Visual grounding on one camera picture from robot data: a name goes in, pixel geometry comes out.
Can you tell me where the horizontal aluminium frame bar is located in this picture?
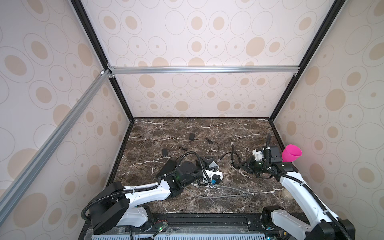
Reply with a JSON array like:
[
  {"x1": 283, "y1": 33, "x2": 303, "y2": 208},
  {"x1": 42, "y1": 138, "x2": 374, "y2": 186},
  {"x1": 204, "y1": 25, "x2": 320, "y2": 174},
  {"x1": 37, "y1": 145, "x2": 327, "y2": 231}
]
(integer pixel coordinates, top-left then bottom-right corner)
[{"x1": 110, "y1": 66, "x2": 300, "y2": 75}]

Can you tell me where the white rectangular device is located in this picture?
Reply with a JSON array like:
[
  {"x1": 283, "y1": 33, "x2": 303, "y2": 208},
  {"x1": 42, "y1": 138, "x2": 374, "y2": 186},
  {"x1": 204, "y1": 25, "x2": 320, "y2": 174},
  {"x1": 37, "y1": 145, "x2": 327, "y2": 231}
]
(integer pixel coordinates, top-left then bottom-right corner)
[{"x1": 208, "y1": 162, "x2": 219, "y2": 172}]

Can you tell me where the black power adapter with plug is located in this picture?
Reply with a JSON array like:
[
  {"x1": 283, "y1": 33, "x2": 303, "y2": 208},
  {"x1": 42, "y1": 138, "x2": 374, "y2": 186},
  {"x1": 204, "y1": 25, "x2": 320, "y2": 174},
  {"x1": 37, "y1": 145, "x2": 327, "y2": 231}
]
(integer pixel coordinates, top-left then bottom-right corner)
[{"x1": 162, "y1": 146, "x2": 188, "y2": 158}]

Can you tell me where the pink plastic goblet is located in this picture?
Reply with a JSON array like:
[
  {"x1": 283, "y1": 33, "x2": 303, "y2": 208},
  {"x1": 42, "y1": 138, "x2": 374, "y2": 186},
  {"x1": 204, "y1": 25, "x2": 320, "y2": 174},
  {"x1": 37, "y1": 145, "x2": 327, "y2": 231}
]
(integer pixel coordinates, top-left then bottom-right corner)
[{"x1": 282, "y1": 145, "x2": 303, "y2": 163}]

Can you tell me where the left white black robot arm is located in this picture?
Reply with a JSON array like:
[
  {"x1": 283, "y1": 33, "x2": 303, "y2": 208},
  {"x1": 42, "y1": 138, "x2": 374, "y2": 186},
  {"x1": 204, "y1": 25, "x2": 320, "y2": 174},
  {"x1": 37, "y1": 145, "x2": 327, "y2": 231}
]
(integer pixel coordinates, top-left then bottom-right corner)
[{"x1": 81, "y1": 152, "x2": 223, "y2": 235}]

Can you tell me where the small black adapter with cable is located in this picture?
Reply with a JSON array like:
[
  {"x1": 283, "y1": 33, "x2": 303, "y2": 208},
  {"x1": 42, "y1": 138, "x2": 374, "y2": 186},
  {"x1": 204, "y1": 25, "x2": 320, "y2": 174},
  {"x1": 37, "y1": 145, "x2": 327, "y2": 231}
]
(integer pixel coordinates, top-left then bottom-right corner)
[{"x1": 188, "y1": 133, "x2": 220, "y2": 160}]

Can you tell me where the left diagonal aluminium frame bar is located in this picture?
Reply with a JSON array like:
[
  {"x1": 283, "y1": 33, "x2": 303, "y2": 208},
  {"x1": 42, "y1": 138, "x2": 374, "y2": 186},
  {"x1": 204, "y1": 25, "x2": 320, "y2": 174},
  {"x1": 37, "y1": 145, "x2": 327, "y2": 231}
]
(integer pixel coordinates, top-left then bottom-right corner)
[{"x1": 1, "y1": 69, "x2": 112, "y2": 225}]

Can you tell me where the black cable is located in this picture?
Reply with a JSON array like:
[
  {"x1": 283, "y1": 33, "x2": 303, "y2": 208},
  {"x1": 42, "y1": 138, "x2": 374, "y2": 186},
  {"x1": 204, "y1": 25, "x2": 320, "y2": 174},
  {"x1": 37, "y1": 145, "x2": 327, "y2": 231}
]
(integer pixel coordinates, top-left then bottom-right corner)
[{"x1": 218, "y1": 142, "x2": 242, "y2": 170}]

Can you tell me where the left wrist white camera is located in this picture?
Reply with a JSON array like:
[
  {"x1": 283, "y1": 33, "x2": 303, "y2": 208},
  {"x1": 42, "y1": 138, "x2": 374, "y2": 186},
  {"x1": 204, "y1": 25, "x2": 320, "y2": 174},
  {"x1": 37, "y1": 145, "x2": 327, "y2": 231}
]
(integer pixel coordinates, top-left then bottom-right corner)
[{"x1": 206, "y1": 171, "x2": 223, "y2": 185}]

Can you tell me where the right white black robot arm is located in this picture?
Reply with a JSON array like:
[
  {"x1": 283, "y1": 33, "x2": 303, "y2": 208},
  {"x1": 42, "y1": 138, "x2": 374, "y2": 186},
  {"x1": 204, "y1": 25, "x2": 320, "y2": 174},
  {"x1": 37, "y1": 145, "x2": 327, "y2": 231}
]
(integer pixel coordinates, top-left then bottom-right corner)
[{"x1": 233, "y1": 136, "x2": 356, "y2": 240}]

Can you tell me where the black front rail base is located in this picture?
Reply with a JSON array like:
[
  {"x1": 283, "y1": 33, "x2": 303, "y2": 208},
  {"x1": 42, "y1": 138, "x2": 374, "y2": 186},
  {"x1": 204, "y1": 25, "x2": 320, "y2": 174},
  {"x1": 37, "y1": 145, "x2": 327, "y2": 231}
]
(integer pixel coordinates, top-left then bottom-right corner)
[{"x1": 77, "y1": 212, "x2": 338, "y2": 240}]

